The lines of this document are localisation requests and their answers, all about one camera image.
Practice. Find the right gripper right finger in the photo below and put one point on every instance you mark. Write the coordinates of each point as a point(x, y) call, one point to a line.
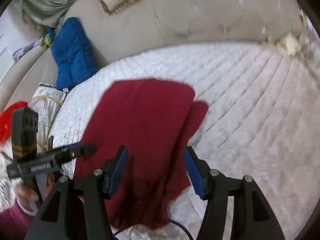
point(253, 217)

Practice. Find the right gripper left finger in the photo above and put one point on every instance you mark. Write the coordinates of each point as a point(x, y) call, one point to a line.
point(75, 209)

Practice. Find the dark red garment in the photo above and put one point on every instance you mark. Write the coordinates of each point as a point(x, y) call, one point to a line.
point(154, 119)

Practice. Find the person's left hand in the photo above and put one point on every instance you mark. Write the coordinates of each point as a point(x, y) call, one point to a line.
point(24, 194)

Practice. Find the red plastic object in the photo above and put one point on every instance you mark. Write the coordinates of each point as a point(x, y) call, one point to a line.
point(5, 120)

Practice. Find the cream embroidered pillow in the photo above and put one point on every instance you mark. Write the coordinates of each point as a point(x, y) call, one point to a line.
point(46, 101)

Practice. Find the white quilted bedspread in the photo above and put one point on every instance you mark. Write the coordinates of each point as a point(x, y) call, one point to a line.
point(263, 117)

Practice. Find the blue quilted cushion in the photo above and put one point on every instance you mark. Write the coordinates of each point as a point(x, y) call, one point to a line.
point(72, 52)

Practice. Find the beige tufted headboard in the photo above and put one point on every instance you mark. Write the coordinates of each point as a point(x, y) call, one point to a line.
point(150, 25)

